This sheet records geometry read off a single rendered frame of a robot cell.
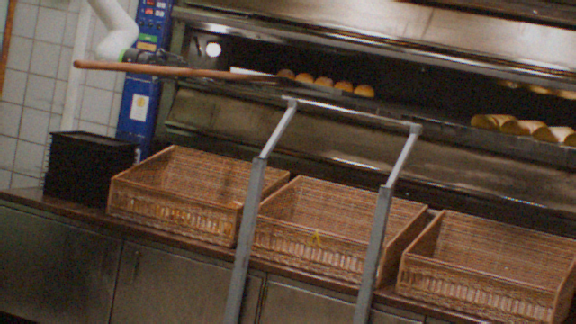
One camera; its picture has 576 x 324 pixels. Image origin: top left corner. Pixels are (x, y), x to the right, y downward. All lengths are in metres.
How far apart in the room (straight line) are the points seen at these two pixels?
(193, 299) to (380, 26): 1.29
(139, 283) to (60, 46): 1.31
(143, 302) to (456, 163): 1.31
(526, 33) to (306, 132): 0.96
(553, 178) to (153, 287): 1.56
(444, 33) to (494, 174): 0.57
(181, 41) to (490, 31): 1.32
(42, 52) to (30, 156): 0.47
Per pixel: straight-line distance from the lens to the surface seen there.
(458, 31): 4.36
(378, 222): 3.81
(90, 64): 3.49
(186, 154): 4.74
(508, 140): 4.30
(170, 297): 4.23
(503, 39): 4.32
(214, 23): 4.55
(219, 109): 4.70
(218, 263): 4.12
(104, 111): 4.96
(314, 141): 4.51
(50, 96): 5.11
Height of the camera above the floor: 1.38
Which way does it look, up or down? 6 degrees down
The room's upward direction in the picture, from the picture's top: 11 degrees clockwise
